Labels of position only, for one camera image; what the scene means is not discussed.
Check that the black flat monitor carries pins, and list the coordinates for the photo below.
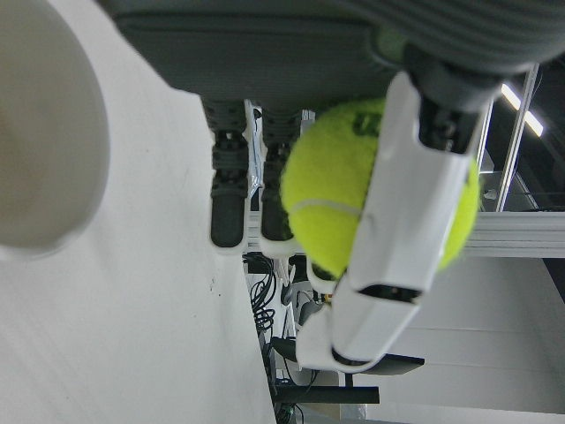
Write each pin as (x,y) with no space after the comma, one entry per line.
(388,364)

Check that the ceiling strip light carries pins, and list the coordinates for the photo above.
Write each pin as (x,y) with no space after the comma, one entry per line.
(522,108)

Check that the white round bowl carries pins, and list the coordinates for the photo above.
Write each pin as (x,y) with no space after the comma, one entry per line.
(39,128)

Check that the left robot dexterous hand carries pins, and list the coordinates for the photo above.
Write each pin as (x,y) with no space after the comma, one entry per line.
(265,53)

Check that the aluminium extrusion frame beam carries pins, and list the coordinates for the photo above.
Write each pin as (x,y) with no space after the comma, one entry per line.
(516,234)

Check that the yellow-green tennis ball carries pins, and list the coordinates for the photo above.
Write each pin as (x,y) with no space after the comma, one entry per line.
(326,185)

